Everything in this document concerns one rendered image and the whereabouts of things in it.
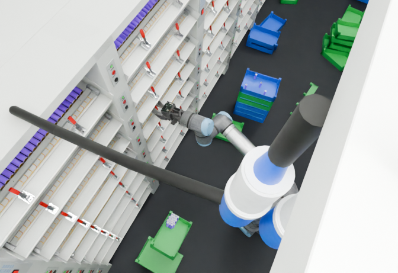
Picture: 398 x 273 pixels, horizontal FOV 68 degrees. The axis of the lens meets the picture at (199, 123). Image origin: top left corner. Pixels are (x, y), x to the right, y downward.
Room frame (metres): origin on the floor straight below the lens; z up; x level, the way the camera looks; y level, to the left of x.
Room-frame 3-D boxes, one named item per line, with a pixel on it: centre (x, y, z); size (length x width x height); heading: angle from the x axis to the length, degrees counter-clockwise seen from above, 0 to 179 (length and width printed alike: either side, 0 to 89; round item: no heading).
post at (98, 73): (0.63, 0.40, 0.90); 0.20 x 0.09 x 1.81; 67
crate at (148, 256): (0.06, 0.21, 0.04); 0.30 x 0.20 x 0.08; 67
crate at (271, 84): (1.44, -0.49, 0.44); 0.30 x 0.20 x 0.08; 75
